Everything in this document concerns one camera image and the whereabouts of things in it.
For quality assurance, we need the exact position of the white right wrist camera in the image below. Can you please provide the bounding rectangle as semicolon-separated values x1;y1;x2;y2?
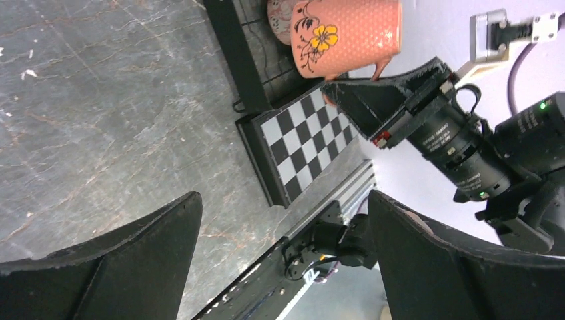
454;9;562;85

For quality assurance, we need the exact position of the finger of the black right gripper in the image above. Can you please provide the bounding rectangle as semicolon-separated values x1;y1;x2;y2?
321;57;450;141

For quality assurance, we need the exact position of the black wire dish rack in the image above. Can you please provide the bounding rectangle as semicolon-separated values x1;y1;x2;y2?
203;1;322;114

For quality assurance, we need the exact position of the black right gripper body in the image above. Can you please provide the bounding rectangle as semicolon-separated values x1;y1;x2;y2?
372;74;512;202

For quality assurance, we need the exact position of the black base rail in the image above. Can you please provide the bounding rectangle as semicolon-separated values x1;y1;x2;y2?
196;200;377;319

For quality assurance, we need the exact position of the salmon floral mug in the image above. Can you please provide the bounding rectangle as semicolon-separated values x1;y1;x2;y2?
290;1;402;80

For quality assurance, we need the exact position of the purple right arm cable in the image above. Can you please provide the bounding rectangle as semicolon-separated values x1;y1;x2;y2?
506;41;537;117

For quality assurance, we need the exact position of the pink patterned mug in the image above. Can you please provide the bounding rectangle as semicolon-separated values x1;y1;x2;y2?
267;0;298;46

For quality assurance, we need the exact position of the aluminium slotted rail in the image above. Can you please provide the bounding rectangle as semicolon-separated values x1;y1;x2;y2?
284;160;376;238

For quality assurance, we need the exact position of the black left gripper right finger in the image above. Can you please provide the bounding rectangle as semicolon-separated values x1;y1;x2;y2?
368;190;564;319

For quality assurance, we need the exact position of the checkerboard calibration board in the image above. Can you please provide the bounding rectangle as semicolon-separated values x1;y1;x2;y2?
235;89;358;208

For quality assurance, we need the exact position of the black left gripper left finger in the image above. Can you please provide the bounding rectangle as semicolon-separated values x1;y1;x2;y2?
1;191;203;319

